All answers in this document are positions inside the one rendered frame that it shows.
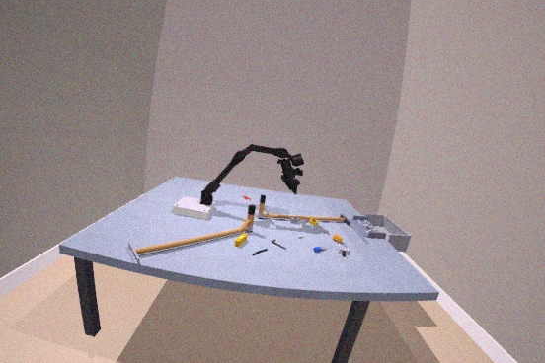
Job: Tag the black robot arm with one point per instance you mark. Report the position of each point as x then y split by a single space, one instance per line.
296 160

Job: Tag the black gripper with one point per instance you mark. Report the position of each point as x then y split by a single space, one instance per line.
290 180

